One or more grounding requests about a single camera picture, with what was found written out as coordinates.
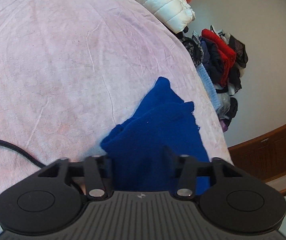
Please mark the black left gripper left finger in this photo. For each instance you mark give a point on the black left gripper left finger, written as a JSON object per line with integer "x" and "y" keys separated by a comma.
{"x": 55, "y": 196}

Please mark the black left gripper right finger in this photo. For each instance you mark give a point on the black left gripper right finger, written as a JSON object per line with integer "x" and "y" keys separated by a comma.
{"x": 226, "y": 196}

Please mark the grey plastic bag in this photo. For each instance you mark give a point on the grey plastic bag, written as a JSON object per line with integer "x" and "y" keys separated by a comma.
{"x": 224, "y": 100}

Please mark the dark clothes pile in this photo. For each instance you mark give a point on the dark clothes pile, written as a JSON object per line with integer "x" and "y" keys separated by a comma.
{"x": 205, "y": 51}

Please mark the brown wooden door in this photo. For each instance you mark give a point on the brown wooden door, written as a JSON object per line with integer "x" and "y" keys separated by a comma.
{"x": 264, "y": 157}

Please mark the red garment on pile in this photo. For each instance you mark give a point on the red garment on pile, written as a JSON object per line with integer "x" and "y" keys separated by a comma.
{"x": 227, "y": 55}

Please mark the light blue knit blanket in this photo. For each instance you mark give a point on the light blue knit blanket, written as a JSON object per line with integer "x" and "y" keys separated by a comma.
{"x": 208, "y": 85}

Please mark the pink floral bed sheet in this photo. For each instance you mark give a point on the pink floral bed sheet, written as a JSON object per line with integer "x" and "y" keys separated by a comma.
{"x": 71, "y": 70}

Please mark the blue beaded knit sweater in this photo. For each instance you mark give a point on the blue beaded knit sweater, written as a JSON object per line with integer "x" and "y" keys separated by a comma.
{"x": 143, "y": 148}

